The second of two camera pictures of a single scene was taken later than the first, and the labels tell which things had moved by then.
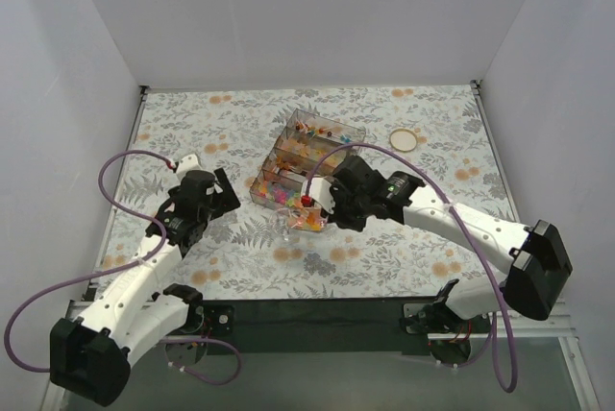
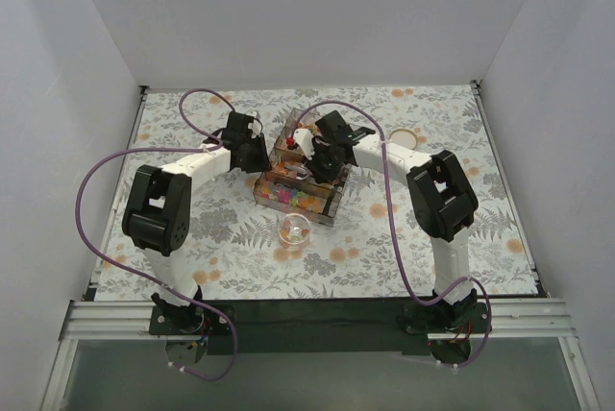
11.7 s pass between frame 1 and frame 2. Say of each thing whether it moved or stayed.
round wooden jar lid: stayed
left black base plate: stayed
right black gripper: moved
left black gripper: moved
